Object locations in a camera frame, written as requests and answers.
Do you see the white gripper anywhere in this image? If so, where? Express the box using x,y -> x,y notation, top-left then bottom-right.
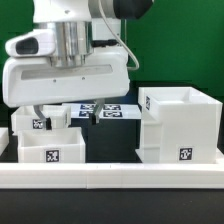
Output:
2,21 -> 129,130

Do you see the white front drawer box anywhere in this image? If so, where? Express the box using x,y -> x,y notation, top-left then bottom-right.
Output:
17,127 -> 85,163

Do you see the white drawer box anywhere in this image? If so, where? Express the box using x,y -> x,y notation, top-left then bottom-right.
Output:
17,127 -> 85,163
11,105 -> 71,136

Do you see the white drawer cabinet frame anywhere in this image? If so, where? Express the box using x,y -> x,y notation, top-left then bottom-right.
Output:
136,87 -> 222,164

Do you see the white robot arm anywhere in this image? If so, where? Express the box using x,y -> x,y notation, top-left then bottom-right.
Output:
2,0 -> 154,130

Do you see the white rear drawer box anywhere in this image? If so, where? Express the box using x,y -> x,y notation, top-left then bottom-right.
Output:
11,105 -> 71,136

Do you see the white fiducial marker sheet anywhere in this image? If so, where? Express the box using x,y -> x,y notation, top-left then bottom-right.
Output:
64,103 -> 141,120

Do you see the white U-shaped border fence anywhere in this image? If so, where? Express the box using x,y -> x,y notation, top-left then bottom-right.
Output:
0,127 -> 224,190

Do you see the white thin cable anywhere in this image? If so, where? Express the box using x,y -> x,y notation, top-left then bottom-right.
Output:
98,0 -> 140,72

